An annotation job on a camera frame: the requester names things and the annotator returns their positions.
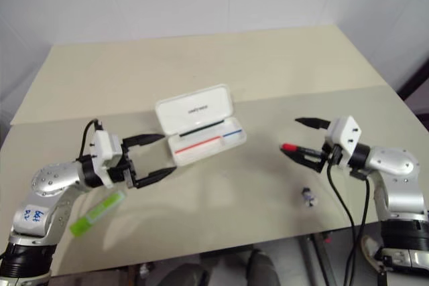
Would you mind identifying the white plastic pencil case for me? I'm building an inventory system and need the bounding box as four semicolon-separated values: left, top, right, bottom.
154;83;248;167

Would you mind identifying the grey metal table leg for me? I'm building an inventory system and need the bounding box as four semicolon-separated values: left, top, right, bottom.
299;232;337;286

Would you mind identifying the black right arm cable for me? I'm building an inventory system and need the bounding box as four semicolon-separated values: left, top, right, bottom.
348;177;371;286
326;147;357;286

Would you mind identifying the green highlighter pen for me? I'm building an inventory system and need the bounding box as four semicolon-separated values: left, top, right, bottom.
69;189;128;238

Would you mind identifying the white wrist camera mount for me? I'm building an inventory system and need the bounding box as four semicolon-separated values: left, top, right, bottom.
326;115;363;168
89;128;123;189

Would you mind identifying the dark wooden frame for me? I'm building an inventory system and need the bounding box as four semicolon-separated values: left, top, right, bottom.
396;50;429;116

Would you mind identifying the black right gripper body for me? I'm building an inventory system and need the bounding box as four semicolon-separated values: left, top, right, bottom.
316;142;343;173

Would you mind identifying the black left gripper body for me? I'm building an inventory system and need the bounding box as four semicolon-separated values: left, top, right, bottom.
107;141;138;190

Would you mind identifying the thin black pen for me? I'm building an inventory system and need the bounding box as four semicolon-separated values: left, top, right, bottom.
178;119;225;138

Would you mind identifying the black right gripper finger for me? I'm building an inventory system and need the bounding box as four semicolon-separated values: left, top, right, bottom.
279;147;323;174
294;117;331;131

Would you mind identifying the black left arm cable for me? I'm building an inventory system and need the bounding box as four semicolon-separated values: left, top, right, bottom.
77;119;102;163

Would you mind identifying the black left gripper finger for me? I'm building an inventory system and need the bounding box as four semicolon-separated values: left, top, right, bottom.
135;165;178;190
122;133;167;149

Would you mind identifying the dark rounded shape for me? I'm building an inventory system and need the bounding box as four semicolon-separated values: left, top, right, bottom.
245;248;281;286

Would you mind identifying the small blue white eraser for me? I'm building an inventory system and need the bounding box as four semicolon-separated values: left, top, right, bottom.
302;186;318;209

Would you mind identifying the red capped black marker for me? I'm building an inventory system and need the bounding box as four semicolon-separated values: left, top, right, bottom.
281;143;325;160

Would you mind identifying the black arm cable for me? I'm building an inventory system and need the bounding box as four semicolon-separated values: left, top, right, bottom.
77;119;102;163
326;147;357;286
348;177;371;286

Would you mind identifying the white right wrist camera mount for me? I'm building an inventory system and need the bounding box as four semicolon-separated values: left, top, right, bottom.
326;115;363;168

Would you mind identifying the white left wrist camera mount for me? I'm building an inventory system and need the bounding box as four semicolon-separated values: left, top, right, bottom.
89;128;123;189

